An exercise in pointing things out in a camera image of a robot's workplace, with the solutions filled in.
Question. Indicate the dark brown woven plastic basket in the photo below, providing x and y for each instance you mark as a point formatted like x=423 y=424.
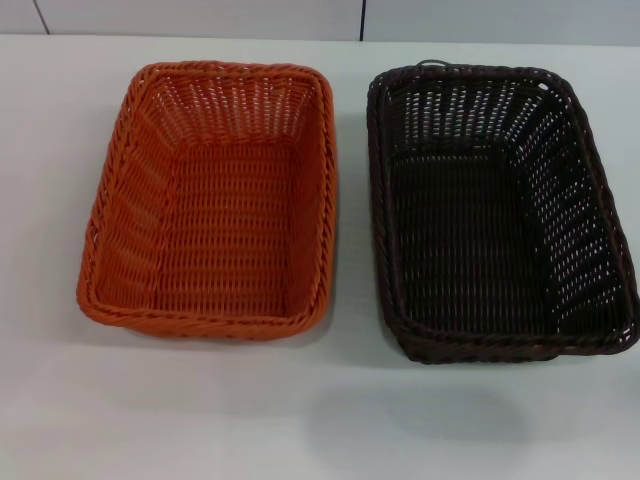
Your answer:
x=475 y=240

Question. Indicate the orange woven plastic basket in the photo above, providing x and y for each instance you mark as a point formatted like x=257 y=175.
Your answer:
x=225 y=225

